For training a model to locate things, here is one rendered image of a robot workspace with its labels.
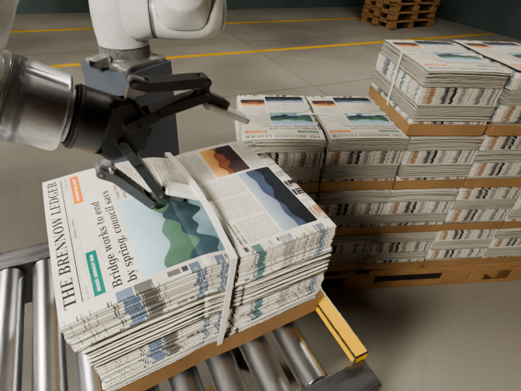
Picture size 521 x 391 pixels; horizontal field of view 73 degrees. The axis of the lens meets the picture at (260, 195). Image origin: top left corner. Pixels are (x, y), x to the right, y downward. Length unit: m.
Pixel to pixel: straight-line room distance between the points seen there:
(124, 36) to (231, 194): 0.75
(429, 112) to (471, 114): 0.15
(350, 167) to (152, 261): 0.96
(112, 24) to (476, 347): 1.84
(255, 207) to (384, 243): 1.15
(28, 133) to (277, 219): 0.32
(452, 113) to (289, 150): 0.56
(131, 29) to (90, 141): 0.78
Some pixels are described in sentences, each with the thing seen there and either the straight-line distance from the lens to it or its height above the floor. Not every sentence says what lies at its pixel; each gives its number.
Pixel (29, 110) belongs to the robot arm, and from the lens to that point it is 0.42.
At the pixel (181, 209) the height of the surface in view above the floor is 1.03.
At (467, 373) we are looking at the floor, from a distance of 1.79.
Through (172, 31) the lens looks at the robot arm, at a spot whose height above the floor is 1.11.
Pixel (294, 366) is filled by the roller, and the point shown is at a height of 0.79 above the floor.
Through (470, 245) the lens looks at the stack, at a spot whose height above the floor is 0.28.
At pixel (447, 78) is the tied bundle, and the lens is 1.30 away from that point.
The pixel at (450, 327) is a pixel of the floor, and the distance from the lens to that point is 1.89.
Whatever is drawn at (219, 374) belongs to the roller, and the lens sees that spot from 0.64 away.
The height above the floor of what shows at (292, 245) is 1.02.
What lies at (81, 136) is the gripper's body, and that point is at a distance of 0.44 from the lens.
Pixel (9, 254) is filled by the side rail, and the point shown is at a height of 0.80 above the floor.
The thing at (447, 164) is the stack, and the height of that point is 0.72.
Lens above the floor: 1.37
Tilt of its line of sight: 37 degrees down
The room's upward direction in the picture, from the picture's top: 4 degrees clockwise
